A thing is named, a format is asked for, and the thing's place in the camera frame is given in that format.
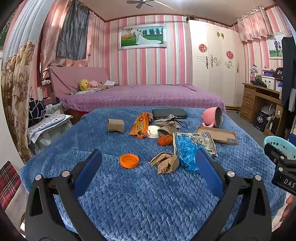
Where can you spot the pink curtain valance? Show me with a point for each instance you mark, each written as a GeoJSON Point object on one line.
{"type": "Point", "coordinates": [254, 25]}

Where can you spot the black white patterned bag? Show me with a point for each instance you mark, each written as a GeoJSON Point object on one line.
{"type": "Point", "coordinates": [37, 111]}

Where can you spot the pink soft toy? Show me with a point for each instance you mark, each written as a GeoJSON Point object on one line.
{"type": "Point", "coordinates": [94, 83]}

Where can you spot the purple dotted bed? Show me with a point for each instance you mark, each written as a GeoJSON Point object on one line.
{"type": "Point", "coordinates": [143, 97]}

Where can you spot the white dotted cushion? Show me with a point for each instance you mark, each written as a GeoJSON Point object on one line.
{"type": "Point", "coordinates": [50, 121]}

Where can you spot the brown paper cup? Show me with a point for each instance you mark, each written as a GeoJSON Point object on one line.
{"type": "Point", "coordinates": [165, 131]}

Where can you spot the red bed skirt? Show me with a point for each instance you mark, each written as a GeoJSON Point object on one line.
{"type": "Point", "coordinates": [82, 113]}

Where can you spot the brown floral curtain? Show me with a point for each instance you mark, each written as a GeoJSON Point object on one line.
{"type": "Point", "coordinates": [17, 92]}

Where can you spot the black printed bag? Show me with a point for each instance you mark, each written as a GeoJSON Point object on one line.
{"type": "Point", "coordinates": [279, 73]}

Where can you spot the brown phone case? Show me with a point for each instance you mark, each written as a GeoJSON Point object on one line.
{"type": "Point", "coordinates": [219, 135]}

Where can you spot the dark clothes pile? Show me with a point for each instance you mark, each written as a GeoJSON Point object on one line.
{"type": "Point", "coordinates": [259, 83]}

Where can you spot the small orange fruit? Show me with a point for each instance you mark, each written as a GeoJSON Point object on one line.
{"type": "Point", "coordinates": [165, 140]}

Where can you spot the orange snack packet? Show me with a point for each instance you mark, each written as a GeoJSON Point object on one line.
{"type": "Point", "coordinates": [140, 124]}

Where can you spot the black phone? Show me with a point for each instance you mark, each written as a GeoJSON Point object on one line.
{"type": "Point", "coordinates": [168, 113]}

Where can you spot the wooden desk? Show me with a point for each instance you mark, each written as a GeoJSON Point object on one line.
{"type": "Point", "coordinates": [249, 97]}

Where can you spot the blue fleece blanket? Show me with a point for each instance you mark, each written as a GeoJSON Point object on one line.
{"type": "Point", "coordinates": [138, 197]}

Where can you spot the wall power strip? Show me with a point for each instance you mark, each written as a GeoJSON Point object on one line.
{"type": "Point", "coordinates": [45, 82]}

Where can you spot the white storage box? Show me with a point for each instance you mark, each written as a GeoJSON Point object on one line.
{"type": "Point", "coordinates": [269, 83]}

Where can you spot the open cardboard box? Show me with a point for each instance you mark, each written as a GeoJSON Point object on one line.
{"type": "Point", "coordinates": [269, 73]}

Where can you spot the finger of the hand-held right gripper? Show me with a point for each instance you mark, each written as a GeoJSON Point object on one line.
{"type": "Point", "coordinates": [275, 154]}

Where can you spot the brown paper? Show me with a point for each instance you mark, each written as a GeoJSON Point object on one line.
{"type": "Point", "coordinates": [165, 163]}

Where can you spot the white folded cloth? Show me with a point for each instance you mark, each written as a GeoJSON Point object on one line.
{"type": "Point", "coordinates": [109, 83]}

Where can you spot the black paper bag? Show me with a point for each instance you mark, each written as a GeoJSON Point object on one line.
{"type": "Point", "coordinates": [260, 121]}

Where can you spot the yellow duck plush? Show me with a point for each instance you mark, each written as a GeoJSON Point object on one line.
{"type": "Point", "coordinates": [84, 85]}

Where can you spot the person's right hand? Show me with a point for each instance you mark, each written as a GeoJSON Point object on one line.
{"type": "Point", "coordinates": [290, 212]}

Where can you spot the red plaid cloth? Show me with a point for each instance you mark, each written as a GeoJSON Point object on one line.
{"type": "Point", "coordinates": [9, 185]}

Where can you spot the orange bottle cap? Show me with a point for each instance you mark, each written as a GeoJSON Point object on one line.
{"type": "Point", "coordinates": [129, 161]}

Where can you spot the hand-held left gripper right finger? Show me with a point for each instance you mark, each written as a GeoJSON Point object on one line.
{"type": "Point", "coordinates": [209, 171]}

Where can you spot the white round appliance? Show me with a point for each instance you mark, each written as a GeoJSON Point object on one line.
{"type": "Point", "coordinates": [267, 110]}

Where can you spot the pink metal-lined cup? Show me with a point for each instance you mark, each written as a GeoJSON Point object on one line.
{"type": "Point", "coordinates": [209, 115]}

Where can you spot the blue plastic bag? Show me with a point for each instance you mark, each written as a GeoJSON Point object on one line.
{"type": "Point", "coordinates": [186, 153]}

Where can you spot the patterned snack wrapper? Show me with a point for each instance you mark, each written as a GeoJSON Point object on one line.
{"type": "Point", "coordinates": [205, 141]}

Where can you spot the small framed couple photo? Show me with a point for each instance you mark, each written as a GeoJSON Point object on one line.
{"type": "Point", "coordinates": [275, 46]}

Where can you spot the grey curtain cloth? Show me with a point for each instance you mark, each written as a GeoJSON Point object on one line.
{"type": "Point", "coordinates": [72, 32]}

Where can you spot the desk lamp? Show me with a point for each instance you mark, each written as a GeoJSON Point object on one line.
{"type": "Point", "coordinates": [253, 70]}

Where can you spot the black hanging clothes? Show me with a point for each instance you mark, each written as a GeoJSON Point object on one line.
{"type": "Point", "coordinates": [289, 69]}

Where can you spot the white wardrobe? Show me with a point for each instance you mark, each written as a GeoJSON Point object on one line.
{"type": "Point", "coordinates": [215, 69]}

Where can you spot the pink bed headboard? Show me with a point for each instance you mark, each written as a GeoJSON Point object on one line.
{"type": "Point", "coordinates": [69, 78]}

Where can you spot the framed wedding photo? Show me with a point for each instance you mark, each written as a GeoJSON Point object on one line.
{"type": "Point", "coordinates": [142, 37]}

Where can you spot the pink window curtain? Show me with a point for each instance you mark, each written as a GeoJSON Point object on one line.
{"type": "Point", "coordinates": [50, 34]}

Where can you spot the cardboard roll tube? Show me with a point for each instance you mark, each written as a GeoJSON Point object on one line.
{"type": "Point", "coordinates": [115, 125]}

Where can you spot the pale blue striped curtain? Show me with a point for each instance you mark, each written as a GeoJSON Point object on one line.
{"type": "Point", "coordinates": [25, 27]}

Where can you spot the white round lid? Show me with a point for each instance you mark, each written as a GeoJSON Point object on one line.
{"type": "Point", "coordinates": [152, 132]}

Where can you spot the ceiling fan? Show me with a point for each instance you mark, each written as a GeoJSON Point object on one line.
{"type": "Point", "coordinates": [140, 2]}

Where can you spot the turquoise plastic basket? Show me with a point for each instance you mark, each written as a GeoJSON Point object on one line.
{"type": "Point", "coordinates": [282, 143]}

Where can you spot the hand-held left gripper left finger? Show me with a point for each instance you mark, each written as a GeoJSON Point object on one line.
{"type": "Point", "coordinates": [89, 171]}

